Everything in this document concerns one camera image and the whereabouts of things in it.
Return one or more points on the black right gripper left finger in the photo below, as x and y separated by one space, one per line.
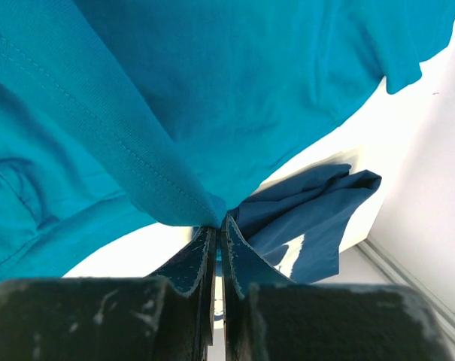
164 316

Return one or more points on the aluminium frame right post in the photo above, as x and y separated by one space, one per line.
394 272

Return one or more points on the folded navy cartoon print shirt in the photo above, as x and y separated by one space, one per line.
297 225

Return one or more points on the teal blue t shirt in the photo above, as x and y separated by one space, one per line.
118 114

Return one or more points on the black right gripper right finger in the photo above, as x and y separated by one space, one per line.
267 316

